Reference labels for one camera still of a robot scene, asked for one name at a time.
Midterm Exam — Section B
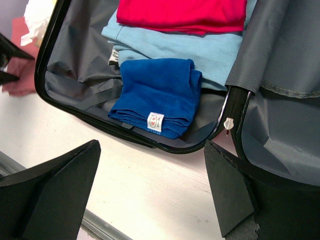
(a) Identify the bright red garment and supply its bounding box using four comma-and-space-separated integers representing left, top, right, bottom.
116, 0, 247, 36

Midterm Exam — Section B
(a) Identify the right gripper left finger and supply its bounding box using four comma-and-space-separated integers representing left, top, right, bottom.
0, 140, 101, 240

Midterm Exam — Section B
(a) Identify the pink hard-shell suitcase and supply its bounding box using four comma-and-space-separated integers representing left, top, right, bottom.
36, 0, 320, 186

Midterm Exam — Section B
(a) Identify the newspaper print garment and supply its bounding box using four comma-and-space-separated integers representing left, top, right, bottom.
108, 47, 119, 66

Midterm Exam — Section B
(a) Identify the royal blue towel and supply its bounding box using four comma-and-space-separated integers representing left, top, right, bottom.
108, 58, 202, 139

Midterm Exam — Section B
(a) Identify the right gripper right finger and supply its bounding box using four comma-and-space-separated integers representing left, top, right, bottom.
204, 141, 320, 240

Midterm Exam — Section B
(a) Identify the light blue garment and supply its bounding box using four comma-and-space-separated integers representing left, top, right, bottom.
101, 0, 256, 91

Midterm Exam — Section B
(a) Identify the salmon pink garment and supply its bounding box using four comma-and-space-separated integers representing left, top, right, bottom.
2, 17, 39, 97

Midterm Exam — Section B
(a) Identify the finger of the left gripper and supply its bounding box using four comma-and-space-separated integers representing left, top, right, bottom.
0, 34, 35, 66
0, 70, 20, 84

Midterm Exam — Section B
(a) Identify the orange tissue pack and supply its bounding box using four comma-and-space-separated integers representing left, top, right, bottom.
20, 0, 57, 47

